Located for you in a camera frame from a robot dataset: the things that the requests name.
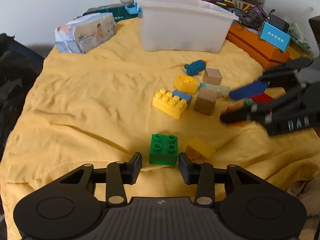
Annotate small dark green brick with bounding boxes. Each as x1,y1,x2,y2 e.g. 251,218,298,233
244,98,255,107

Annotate green building brick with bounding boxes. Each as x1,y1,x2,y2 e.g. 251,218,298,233
149,134,178,166

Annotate wooden cube block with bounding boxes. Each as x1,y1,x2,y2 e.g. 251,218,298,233
194,88,217,116
203,68,222,86

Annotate red building brick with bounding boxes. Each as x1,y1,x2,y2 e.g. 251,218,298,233
250,93,274,104

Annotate orange building brick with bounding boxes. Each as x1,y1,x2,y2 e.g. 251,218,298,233
225,103,246,127

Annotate amber yellow block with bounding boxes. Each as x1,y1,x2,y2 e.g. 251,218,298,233
185,138,216,161

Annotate olive green toy train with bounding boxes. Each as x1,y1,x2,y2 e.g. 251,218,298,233
198,83,231,98

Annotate orange cardboard box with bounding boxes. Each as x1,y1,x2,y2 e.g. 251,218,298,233
226,23,291,69

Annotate light blue card box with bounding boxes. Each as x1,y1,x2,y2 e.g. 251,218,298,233
260,22,291,51

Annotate small blue building brick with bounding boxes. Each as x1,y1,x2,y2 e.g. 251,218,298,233
172,90,192,107

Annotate yellow table cloth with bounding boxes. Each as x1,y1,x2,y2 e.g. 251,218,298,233
1,18,319,239

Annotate yellow hollow building brick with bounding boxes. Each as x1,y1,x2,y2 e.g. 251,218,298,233
173,75,198,94

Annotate black power adapter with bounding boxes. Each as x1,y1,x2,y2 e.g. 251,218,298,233
268,14,290,33

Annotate yellow studded building brick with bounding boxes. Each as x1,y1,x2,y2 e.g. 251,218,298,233
152,89,187,120

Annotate white plastic storage bin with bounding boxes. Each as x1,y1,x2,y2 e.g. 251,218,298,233
135,0,239,53

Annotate baby wipes pack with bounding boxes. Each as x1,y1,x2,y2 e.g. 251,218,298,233
55,12,116,54

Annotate dark green cardboard box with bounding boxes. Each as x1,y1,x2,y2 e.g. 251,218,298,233
83,4,138,23

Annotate tangled grey cables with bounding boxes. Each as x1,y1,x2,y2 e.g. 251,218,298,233
235,8,276,28

